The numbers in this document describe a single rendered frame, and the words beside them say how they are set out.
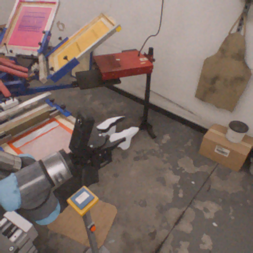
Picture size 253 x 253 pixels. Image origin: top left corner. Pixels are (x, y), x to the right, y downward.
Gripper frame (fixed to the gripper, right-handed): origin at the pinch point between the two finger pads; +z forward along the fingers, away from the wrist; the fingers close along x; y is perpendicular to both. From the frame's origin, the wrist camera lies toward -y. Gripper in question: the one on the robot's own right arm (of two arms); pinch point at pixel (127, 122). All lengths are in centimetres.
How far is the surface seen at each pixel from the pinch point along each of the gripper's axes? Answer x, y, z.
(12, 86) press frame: -182, 61, -19
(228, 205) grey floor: 2, 178, 109
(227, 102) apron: -67, 120, 184
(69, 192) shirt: -60, 98, -21
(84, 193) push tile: -33, 68, -15
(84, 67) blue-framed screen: -323, 138, 116
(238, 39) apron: -76, 49, 188
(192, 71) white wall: -119, 96, 179
